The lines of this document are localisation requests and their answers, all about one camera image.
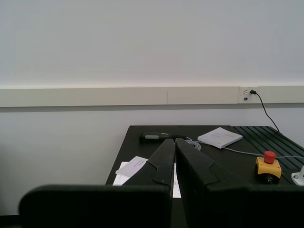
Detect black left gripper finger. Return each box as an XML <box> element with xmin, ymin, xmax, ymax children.
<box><xmin>175</xmin><ymin>138</ymin><xmax>304</xmax><ymax>228</ymax></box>
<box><xmin>19</xmin><ymin>139</ymin><xmax>175</xmax><ymax>228</ymax></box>

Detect white paper sheet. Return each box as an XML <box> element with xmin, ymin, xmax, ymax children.
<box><xmin>112</xmin><ymin>161</ymin><xmax>182</xmax><ymax>198</ymax></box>

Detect black table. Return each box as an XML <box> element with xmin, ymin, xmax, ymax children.
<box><xmin>105</xmin><ymin>125</ymin><xmax>304</xmax><ymax>198</ymax></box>

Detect yellow emergency stop button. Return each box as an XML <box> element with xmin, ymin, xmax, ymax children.
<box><xmin>255</xmin><ymin>151</ymin><xmax>282</xmax><ymax>185</ymax></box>

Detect white folded leaflet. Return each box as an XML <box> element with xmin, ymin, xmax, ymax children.
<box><xmin>115</xmin><ymin>156</ymin><xmax>149</xmax><ymax>178</ymax></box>

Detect black grooved table mat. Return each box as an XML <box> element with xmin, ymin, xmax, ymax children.
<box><xmin>232</xmin><ymin>125</ymin><xmax>304</xmax><ymax>169</ymax></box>

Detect white flat box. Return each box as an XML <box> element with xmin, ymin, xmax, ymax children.
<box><xmin>197</xmin><ymin>127</ymin><xmax>243</xmax><ymax>149</ymax></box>

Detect black grey handheld pendant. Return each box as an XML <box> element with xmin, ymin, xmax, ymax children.
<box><xmin>139</xmin><ymin>132</ymin><xmax>187</xmax><ymax>144</ymax></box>

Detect grey coiled cable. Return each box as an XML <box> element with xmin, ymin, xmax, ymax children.
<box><xmin>184</xmin><ymin>137</ymin><xmax>304</xmax><ymax>160</ymax></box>

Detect black power cable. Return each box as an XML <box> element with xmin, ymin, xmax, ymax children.
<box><xmin>249</xmin><ymin>89</ymin><xmax>280</xmax><ymax>133</ymax></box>

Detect beige wall cable trunking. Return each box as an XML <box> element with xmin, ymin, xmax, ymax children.
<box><xmin>0</xmin><ymin>85</ymin><xmax>304</xmax><ymax>107</ymax></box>

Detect white wall socket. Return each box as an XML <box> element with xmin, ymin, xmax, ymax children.
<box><xmin>238</xmin><ymin>86</ymin><xmax>258</xmax><ymax>104</ymax></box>

